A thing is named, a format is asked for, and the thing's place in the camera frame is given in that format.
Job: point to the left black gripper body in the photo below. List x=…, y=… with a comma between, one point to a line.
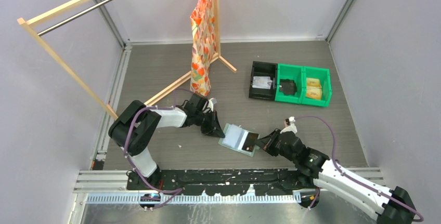
x=204, y=120

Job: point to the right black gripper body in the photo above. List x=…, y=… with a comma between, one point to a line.
x=288, y=156

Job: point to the black credit card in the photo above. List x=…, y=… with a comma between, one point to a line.
x=249, y=142

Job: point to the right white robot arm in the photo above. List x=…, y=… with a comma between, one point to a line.
x=381, y=203

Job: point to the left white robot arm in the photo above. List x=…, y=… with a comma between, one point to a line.
x=134, y=128

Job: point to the black cards in bin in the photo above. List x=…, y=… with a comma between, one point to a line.
x=287, y=87

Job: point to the white cards in bin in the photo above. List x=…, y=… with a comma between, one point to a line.
x=262, y=82

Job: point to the orange floral hanging cloth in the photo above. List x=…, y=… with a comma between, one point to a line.
x=203, y=46

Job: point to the green bin middle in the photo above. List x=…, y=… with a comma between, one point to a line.
x=292, y=72

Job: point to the green bin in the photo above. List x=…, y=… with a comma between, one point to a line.
x=324, y=75
x=292, y=72

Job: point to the black storage bin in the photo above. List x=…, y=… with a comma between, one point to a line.
x=263, y=69

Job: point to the green bin right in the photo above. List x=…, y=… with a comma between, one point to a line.
x=324, y=75

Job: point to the wooden clothes rack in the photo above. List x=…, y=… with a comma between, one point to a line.
x=69, y=70

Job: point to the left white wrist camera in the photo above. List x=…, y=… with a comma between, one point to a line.
x=210, y=105

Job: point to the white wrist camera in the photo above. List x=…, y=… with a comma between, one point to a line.
x=289, y=125
x=210, y=105

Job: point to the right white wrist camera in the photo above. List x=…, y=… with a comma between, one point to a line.
x=289, y=125

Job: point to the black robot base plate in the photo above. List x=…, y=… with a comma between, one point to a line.
x=225, y=182

